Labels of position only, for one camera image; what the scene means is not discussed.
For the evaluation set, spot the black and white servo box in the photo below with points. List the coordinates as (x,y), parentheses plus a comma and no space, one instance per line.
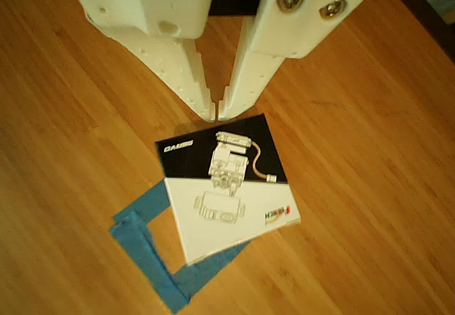
(227,204)

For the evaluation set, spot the blue tape square target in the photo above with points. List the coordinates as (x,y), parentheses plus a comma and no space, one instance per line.
(142,251)

